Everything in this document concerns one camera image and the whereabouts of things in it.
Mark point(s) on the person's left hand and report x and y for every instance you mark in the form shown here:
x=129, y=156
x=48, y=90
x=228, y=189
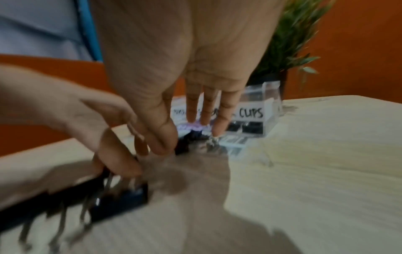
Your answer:
x=62, y=99

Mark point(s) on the person's right hand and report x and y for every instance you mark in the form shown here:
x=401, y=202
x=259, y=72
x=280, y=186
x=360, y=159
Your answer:
x=194, y=44

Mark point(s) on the large black binder clip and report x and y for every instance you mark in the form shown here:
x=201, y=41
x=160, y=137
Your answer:
x=122, y=201
x=37, y=205

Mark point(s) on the light grey shirt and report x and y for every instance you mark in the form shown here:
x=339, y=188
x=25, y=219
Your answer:
x=40, y=27

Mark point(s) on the clear acrylic organizer box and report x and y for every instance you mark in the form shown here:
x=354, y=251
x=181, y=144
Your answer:
x=254, y=112

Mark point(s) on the green artificial plant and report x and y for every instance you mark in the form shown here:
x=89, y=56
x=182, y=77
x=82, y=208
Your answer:
x=292, y=37

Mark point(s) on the small black binder clip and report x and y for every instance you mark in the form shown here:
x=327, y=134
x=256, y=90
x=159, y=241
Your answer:
x=187, y=142

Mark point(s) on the silver metal clips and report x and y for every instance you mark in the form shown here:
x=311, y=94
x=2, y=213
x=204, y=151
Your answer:
x=215, y=145

